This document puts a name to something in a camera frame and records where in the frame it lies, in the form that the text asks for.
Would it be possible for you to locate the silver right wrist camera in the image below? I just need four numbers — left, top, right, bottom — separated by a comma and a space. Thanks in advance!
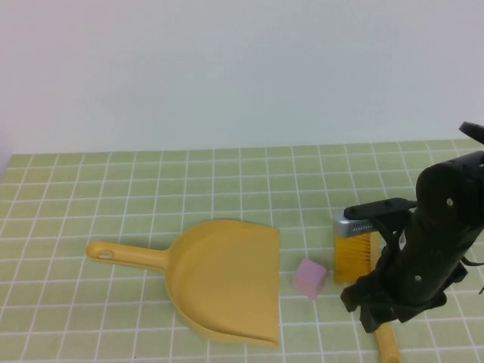
332, 212, 375, 239

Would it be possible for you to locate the yellow plastic dustpan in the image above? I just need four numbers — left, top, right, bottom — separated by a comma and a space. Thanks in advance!
85, 220, 281, 339

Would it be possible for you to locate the yellow hand brush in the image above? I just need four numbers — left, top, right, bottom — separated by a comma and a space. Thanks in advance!
334, 231, 401, 363

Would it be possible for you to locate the black right camera cable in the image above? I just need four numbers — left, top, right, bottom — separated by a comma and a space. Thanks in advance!
461, 255, 484, 296

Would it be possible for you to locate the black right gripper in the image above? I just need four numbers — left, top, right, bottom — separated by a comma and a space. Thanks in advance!
340, 226, 473, 334

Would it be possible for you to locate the pink foam cube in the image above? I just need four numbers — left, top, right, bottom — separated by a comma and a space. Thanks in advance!
291, 258, 327, 302

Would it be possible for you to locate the green checked table mat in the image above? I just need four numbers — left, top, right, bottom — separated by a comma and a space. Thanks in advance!
0, 138, 484, 363

